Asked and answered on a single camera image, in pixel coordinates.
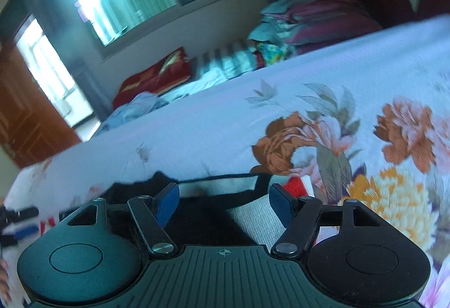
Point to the red patterned pillow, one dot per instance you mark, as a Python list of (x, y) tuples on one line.
[(154, 78)]

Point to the striped blanket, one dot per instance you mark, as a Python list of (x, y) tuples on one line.
[(228, 60)]

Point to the light blue cloth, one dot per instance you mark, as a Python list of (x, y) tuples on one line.
[(135, 111)]

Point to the brown wooden door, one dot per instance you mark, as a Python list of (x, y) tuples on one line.
[(28, 118)]

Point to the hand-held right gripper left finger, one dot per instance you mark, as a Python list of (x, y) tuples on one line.
[(167, 206)]

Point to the striped knit sweater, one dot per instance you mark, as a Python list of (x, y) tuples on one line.
[(242, 215)]

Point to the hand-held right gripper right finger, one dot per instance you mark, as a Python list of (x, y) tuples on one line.
[(281, 204)]

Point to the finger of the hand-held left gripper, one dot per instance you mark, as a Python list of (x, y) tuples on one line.
[(21, 213), (21, 232)]

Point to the stack of pillows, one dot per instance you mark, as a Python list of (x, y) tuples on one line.
[(316, 25)]

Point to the bed with floral sheet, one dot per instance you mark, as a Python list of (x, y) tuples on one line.
[(228, 125)]

